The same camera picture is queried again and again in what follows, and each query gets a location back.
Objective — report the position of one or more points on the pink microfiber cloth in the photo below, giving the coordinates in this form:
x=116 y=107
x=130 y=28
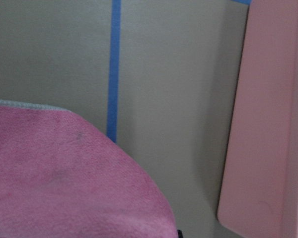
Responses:
x=60 y=177

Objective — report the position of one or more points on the pink plastic bin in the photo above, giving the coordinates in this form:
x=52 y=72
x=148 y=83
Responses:
x=259 y=194

